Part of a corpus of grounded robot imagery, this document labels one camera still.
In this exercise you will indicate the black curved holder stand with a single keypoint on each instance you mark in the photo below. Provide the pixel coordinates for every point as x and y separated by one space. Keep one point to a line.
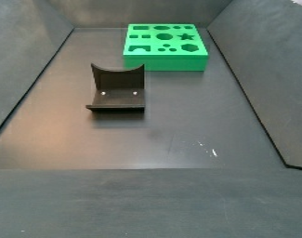
120 84

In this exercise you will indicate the green shape sorter block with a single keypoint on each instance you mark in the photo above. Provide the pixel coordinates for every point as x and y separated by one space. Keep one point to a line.
165 47

